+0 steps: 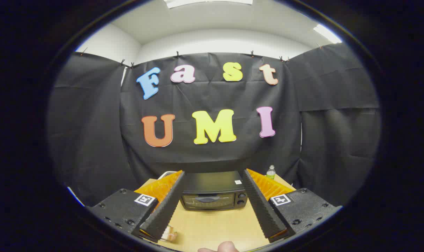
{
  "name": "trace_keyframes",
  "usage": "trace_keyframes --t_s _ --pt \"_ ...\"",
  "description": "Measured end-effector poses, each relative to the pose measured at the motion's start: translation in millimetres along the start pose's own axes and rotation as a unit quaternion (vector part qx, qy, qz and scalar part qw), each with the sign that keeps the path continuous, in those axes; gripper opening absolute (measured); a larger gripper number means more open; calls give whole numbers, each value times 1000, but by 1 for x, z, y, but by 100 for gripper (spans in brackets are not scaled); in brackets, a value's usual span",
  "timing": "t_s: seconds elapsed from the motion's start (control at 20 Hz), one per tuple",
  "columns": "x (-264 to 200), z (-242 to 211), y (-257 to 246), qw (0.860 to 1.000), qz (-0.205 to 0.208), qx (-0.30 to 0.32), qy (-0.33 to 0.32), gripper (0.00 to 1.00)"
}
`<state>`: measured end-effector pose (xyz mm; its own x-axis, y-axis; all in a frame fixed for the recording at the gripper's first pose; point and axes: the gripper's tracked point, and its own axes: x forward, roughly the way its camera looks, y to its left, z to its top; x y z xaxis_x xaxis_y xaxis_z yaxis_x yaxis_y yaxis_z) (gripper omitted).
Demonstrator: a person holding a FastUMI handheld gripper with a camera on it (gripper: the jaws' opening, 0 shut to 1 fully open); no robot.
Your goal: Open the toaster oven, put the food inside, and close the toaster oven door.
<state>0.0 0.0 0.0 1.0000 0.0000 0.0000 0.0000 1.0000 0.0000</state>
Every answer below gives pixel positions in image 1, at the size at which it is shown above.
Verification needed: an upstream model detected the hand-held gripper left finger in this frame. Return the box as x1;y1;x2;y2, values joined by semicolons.
86;170;185;243

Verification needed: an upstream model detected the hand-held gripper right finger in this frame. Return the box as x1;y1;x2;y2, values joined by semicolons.
242;169;342;243

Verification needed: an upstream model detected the lettuce sandwich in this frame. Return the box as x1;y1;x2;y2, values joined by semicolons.
162;226;178;242

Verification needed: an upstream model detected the black toaster oven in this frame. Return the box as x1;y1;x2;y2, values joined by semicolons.
180;171;248;210

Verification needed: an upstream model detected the black backdrop cloth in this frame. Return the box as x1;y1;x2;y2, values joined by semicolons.
47;42;381;207

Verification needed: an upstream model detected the ceiling light panel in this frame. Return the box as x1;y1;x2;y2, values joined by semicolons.
163;0;253;9
313;24;343;44

